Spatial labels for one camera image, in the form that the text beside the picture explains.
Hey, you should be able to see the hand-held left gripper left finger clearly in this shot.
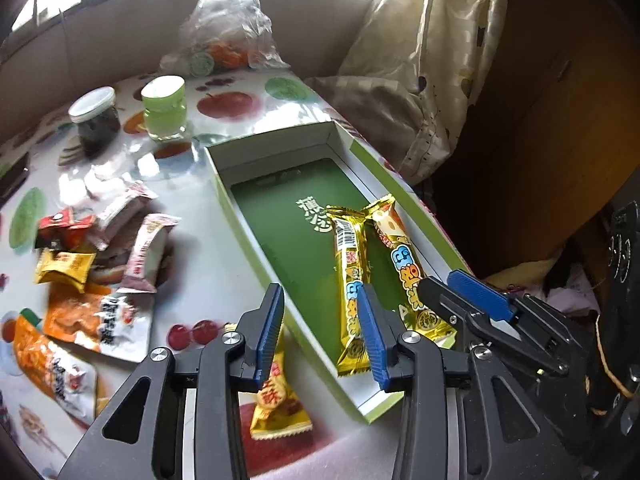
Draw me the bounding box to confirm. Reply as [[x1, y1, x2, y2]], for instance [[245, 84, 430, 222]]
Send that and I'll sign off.
[[57, 282, 286, 480]]

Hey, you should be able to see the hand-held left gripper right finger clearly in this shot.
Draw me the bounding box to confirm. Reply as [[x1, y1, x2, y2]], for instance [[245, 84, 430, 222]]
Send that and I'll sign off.
[[356, 284, 581, 480]]

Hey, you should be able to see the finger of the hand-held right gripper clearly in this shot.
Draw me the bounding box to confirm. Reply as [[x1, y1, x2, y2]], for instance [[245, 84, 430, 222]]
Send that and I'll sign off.
[[447, 270, 586, 378], [419, 276, 511, 356]]

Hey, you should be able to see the gold candy packet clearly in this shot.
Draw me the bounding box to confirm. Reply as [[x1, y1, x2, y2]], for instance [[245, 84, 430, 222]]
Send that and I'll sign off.
[[223, 324, 313, 441]]

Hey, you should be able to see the gold snack bar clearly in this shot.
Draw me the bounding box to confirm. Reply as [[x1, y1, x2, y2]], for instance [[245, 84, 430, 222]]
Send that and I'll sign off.
[[364, 195, 458, 348], [325, 204, 373, 378]]

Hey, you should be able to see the green and white cardboard box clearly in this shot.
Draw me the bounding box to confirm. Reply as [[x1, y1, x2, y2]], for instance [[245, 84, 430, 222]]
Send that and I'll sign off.
[[204, 119, 473, 426]]

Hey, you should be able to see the pink and white candy packet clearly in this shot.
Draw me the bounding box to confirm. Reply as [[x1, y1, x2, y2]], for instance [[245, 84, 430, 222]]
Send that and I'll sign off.
[[121, 213, 182, 293]]

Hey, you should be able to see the white nougat candy packet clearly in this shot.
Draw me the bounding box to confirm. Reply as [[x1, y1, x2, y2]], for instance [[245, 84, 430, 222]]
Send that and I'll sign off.
[[95, 182, 158, 251]]

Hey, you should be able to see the yellow candy packet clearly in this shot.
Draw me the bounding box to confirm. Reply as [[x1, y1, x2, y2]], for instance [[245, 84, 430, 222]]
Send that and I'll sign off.
[[34, 247, 97, 293]]

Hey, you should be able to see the orange and gold snack pouch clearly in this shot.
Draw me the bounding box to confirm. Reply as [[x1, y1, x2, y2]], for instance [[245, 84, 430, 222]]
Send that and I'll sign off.
[[12, 317, 98, 426]]

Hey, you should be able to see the pale pink cloth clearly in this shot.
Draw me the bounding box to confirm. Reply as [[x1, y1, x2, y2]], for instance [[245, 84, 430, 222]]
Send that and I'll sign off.
[[482, 255, 601, 316]]

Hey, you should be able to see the fruit print tablecloth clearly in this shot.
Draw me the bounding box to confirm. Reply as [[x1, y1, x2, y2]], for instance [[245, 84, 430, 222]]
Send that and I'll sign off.
[[0, 72, 451, 480]]

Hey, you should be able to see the brown wooden cabinet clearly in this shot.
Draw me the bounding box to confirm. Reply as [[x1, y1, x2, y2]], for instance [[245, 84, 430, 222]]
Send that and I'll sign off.
[[435, 0, 640, 281]]

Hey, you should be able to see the red candy packet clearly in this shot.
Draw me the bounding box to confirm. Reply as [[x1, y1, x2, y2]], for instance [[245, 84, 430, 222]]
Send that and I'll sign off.
[[34, 207, 98, 251]]

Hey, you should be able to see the cream patterned curtain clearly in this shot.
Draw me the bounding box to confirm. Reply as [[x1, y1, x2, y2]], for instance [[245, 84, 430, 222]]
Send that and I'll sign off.
[[302, 0, 506, 186]]

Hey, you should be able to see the green jar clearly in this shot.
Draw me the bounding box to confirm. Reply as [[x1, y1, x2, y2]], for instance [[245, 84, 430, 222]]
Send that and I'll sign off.
[[141, 75, 188, 141]]

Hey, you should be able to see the jar with dark contents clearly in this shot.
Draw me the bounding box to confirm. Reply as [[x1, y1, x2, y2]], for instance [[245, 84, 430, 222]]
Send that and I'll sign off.
[[68, 86, 122, 157]]

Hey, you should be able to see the green round lid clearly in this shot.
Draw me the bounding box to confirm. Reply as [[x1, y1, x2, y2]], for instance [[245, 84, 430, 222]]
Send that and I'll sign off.
[[187, 51, 215, 77]]

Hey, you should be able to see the orange wrapper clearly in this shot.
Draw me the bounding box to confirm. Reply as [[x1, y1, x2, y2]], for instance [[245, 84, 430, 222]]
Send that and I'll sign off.
[[210, 42, 248, 68]]

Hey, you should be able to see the clear plastic bag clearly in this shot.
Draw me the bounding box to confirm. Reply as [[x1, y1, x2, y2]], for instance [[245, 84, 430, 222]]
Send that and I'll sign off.
[[160, 0, 291, 77]]

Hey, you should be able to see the window with metal bars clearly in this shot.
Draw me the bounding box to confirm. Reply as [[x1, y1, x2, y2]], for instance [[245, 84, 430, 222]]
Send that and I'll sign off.
[[0, 0, 381, 46]]

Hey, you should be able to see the yellow cord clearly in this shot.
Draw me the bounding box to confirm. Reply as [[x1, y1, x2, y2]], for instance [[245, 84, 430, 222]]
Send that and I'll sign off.
[[594, 317, 633, 398]]

